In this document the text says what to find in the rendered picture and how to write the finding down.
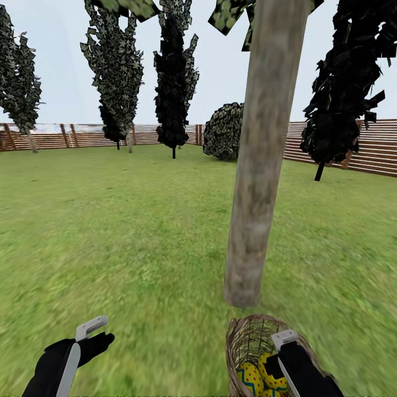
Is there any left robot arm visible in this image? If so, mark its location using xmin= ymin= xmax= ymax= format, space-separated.
xmin=22 ymin=315 xmax=115 ymax=397

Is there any wicker basket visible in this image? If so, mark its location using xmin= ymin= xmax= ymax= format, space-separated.
xmin=225 ymin=313 xmax=339 ymax=397

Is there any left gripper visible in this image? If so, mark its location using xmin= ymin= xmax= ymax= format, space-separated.
xmin=79 ymin=332 xmax=115 ymax=366

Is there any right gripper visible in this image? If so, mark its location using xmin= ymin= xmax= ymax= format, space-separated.
xmin=264 ymin=351 xmax=285 ymax=380

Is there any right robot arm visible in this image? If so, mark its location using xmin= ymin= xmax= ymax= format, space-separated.
xmin=264 ymin=329 xmax=344 ymax=397

